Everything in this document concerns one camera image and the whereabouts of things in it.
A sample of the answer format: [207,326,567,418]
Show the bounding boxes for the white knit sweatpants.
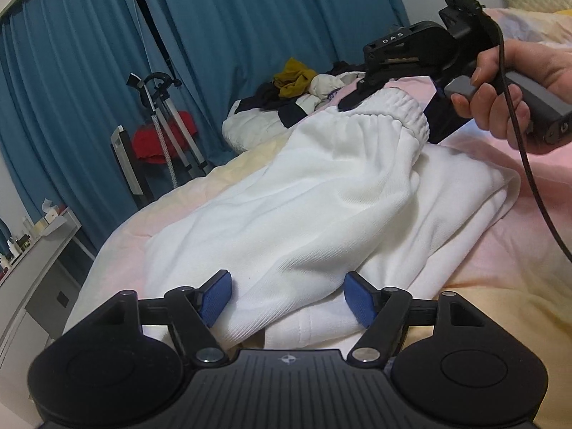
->
[143,88,521,349]

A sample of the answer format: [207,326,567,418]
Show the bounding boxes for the white and black clothes pile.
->
[222,61,365,154]

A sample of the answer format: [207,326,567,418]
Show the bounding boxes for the person's right hand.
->
[450,38,572,156]

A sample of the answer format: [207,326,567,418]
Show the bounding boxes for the pastel pillow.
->
[485,9,571,52]

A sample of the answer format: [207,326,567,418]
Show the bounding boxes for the pastel tie-dye duvet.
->
[0,6,572,429]

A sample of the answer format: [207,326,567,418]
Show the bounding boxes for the mustard yellow garment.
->
[272,57,318,99]

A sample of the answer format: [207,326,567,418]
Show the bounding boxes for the white dressing table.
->
[1,208,95,351]

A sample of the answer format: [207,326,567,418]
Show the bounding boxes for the red cloth on chair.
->
[132,109,200,165]

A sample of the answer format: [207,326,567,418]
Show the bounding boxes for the garment steamer stand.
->
[126,72,212,188]

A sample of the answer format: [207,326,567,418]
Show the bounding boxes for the white tissue box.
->
[41,198,67,224]

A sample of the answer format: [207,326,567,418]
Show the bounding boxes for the black and white chair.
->
[110,125,155,210]

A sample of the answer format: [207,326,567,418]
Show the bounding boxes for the blue curtain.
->
[1,0,408,246]

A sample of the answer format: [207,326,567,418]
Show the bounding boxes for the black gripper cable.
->
[482,8,572,263]

